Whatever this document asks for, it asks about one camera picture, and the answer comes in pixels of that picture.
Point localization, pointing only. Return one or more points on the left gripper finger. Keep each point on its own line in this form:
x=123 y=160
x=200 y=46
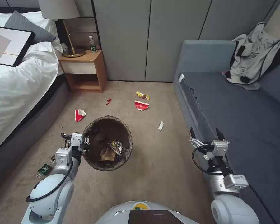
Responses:
x=86 y=140
x=65 y=135

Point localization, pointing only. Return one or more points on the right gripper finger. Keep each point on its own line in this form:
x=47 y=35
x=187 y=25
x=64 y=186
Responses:
x=220 y=135
x=198 y=142

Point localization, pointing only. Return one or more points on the black mesh trash bin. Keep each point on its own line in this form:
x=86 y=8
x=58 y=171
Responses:
x=121 y=130

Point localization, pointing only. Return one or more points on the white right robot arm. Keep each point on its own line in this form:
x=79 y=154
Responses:
x=233 y=205

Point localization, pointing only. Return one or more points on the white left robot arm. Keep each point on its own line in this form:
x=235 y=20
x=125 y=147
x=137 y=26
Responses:
x=50 y=193

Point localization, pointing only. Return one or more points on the grey blue sofa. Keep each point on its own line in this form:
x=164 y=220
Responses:
x=224 y=112

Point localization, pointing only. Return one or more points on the crushed red white paper cup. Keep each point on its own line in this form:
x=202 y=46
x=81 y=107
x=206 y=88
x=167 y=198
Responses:
x=79 y=115

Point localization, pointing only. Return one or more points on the brown paper bag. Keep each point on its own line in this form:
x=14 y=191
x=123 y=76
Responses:
x=107 y=154

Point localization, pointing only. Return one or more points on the shiny foil snack wrapper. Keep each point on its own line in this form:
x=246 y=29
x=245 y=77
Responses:
x=115 y=145

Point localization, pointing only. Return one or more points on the crushed green label bottle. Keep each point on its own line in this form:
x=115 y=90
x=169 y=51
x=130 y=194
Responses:
x=44 y=169

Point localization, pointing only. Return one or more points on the crumpled white tissue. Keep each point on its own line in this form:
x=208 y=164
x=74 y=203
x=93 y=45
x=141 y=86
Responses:
x=161 y=125

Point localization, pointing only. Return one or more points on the small red scrap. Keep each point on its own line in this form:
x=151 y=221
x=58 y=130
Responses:
x=109 y=101

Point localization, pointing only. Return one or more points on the flattened red white paper cup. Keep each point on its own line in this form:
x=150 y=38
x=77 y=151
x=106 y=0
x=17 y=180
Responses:
x=141 y=106

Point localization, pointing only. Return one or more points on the white duvet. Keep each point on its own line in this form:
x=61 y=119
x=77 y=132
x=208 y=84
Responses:
x=18 y=88

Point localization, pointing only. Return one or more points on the white sofa tag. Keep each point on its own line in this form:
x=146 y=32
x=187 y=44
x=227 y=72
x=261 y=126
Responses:
x=182 y=77

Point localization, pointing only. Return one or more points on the wooden nightstand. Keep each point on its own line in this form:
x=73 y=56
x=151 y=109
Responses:
x=84 y=67

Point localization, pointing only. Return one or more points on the yellow snack wrapper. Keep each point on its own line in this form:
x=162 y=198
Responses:
x=142 y=95

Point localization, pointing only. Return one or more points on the white robot front shell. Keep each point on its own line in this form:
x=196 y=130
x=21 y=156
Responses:
x=121 y=213

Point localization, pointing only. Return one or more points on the grey white crumpled garment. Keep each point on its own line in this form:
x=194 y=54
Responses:
x=252 y=58

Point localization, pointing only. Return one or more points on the clear water bottle green label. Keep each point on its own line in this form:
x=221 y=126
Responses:
x=92 y=45

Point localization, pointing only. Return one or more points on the grey wardrobe door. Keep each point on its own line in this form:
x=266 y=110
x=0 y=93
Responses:
x=235 y=18
x=175 y=28
x=123 y=39

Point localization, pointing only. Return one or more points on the black framed picture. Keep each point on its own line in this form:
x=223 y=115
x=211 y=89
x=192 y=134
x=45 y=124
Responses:
x=4 y=44

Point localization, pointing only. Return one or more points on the grey pillow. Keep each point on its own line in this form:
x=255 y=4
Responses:
x=28 y=29

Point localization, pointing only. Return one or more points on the white pillow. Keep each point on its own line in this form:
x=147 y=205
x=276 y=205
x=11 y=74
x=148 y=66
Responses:
x=40 y=22

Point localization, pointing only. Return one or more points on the brass lamp with grey shade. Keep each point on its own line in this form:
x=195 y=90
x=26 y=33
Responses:
x=58 y=9

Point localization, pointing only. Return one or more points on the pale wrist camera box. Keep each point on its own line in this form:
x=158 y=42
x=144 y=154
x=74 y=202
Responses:
x=76 y=139
x=220 y=148

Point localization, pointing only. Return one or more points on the dark grey bed frame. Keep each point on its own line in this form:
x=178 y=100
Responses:
x=25 y=137

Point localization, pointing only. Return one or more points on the brown wall panel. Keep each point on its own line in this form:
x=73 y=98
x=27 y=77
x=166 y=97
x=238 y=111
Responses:
x=84 y=26

